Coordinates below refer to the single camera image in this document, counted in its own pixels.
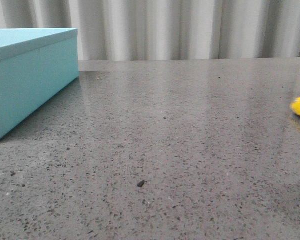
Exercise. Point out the light blue storage box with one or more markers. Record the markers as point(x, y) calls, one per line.
point(35, 64)

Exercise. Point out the white pleated curtain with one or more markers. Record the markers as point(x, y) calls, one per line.
point(166, 30)

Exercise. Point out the small black debris chip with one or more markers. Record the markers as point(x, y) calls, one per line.
point(141, 183)

